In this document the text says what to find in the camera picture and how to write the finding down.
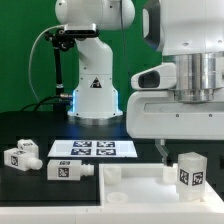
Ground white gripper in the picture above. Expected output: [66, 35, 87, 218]
[126, 91, 224, 165]

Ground white square tabletop part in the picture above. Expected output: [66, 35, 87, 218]
[99, 164, 224, 213]

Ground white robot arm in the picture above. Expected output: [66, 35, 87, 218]
[55, 0, 224, 152]

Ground white L-shaped fence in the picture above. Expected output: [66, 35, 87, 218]
[0, 166, 224, 224]

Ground white paper with tags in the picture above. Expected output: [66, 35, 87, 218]
[48, 140, 137, 158]

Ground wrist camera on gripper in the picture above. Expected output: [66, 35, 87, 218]
[131, 63, 177, 91]

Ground black cables at base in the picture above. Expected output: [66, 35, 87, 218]
[20, 94, 73, 112]

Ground white camera cable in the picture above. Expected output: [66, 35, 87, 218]
[27, 23, 65, 104]

